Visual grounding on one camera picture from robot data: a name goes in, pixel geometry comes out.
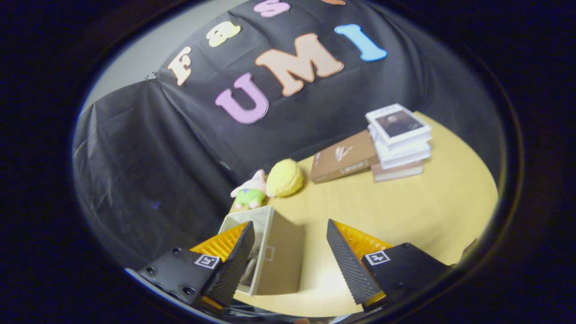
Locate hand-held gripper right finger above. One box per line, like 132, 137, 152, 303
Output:
325, 219, 451, 313

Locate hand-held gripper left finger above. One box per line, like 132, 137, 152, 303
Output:
125, 221, 256, 315

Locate beige fabric storage box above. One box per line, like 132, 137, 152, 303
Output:
218, 206, 306, 297

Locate pink plush toy green shorts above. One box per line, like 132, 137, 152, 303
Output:
230, 170, 269, 210

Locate yellow round plush toy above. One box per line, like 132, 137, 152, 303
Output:
266, 158, 305, 198

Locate pinkish brown book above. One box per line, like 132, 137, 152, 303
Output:
372, 161, 424, 183

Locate brown flat book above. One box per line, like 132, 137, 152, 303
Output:
310, 130, 380, 184

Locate white book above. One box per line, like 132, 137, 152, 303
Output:
369, 128, 432, 159
374, 146, 432, 170

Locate black backdrop cloth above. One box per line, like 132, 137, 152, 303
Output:
72, 0, 504, 270

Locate white book portrait cover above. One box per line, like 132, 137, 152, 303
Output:
365, 103, 432, 145

